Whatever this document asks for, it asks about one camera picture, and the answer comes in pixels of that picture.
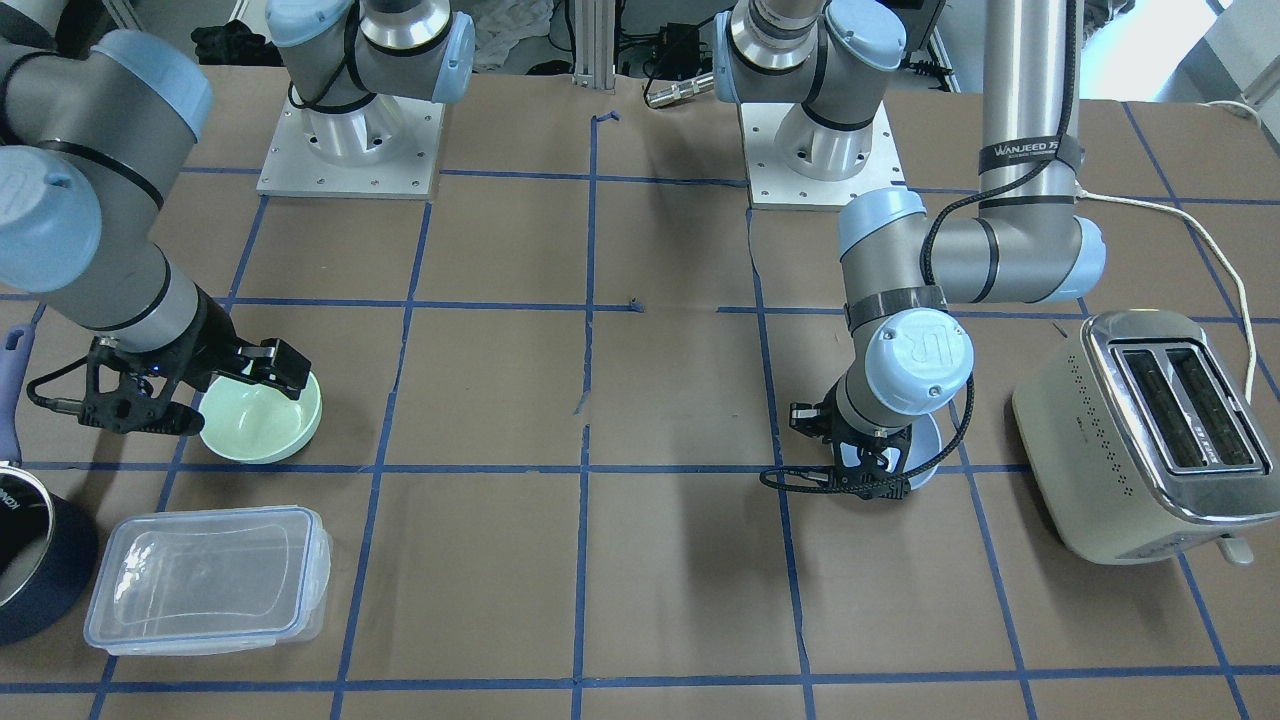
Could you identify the dark blue saucepan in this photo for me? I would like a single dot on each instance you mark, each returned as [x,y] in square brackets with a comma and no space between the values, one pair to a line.
[48,544]

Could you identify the cream and chrome toaster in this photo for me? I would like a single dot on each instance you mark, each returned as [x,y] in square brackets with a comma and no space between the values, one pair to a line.
[1143,444]

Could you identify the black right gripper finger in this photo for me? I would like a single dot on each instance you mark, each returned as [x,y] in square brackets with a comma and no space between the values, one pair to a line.
[277,364]

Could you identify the green plastic bowl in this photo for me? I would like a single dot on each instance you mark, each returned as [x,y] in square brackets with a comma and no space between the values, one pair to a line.
[257,424]

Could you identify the aluminium frame post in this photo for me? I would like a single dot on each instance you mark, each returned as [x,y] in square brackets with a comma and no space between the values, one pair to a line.
[594,42]

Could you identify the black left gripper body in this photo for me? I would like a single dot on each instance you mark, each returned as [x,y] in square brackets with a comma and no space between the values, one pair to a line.
[829,417]

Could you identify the clear plastic food container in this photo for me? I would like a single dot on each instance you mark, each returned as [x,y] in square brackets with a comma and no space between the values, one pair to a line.
[199,583]

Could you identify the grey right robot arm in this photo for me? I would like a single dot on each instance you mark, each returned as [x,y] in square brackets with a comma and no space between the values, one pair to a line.
[92,146]

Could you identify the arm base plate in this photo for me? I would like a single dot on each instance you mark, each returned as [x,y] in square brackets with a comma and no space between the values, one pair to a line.
[796,165]
[387,150]

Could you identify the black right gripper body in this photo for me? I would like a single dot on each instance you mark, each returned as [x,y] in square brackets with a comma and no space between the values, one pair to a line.
[208,338]

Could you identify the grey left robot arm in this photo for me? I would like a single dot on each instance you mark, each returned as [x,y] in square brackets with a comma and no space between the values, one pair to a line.
[1017,240]

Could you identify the blue plastic bowl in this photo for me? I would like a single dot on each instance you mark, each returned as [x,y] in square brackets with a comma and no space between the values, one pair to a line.
[892,466]

